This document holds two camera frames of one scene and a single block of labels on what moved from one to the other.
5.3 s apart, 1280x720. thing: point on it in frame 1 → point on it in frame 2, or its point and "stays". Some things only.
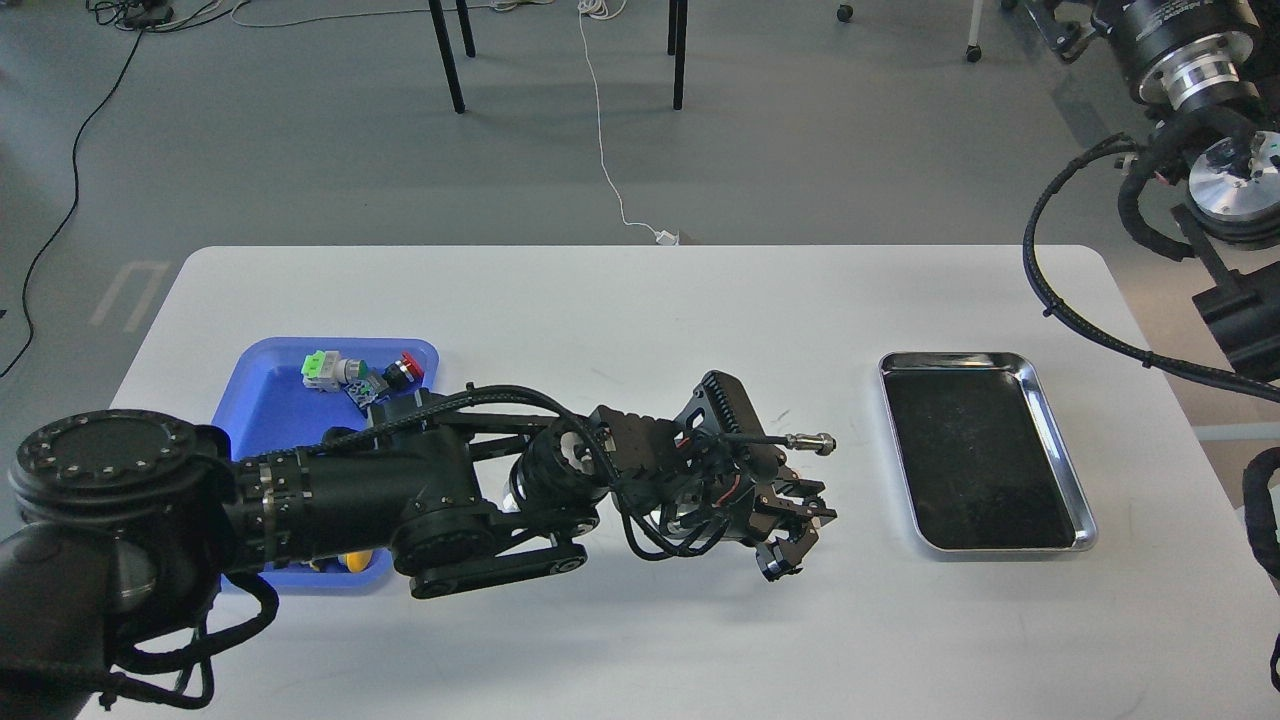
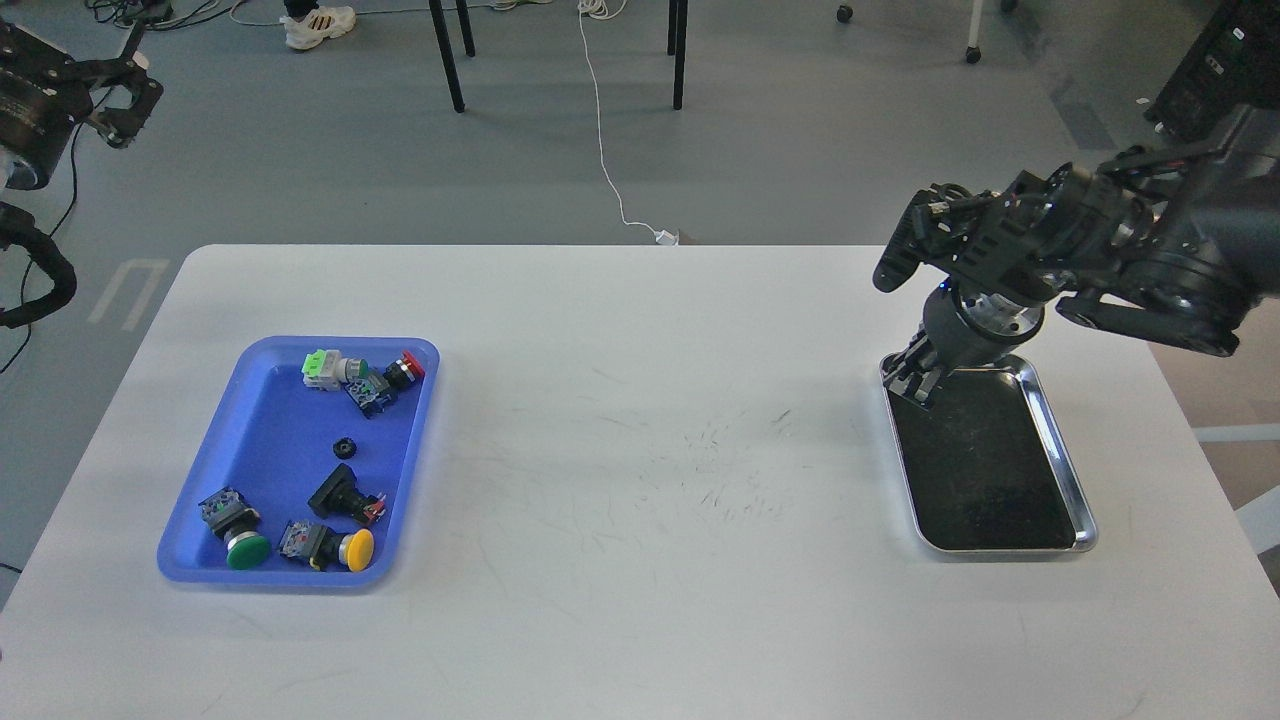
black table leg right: (677, 31) stays
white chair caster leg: (973, 52) stays
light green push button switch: (326, 371) stays
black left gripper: (716, 488) → (43, 96)
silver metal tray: (985, 462) stays
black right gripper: (1175, 53) → (965, 328)
